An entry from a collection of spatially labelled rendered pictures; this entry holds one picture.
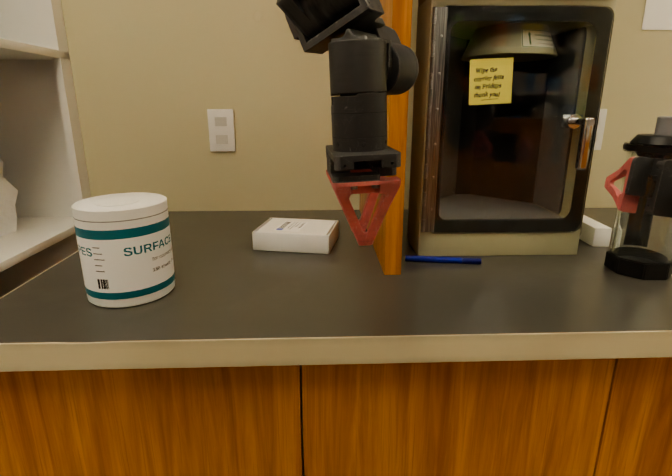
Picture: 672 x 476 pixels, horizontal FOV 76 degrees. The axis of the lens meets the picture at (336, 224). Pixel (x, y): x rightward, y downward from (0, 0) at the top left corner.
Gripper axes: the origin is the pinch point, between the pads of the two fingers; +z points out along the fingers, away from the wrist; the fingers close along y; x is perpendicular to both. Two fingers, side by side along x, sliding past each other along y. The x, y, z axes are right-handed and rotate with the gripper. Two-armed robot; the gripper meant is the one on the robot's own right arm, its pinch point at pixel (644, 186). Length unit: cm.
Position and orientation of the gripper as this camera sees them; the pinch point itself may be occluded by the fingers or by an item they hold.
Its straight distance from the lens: 72.9
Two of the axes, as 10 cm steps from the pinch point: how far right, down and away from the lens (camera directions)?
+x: -1.2, 9.8, 1.6
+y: -9.9, -1.2, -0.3
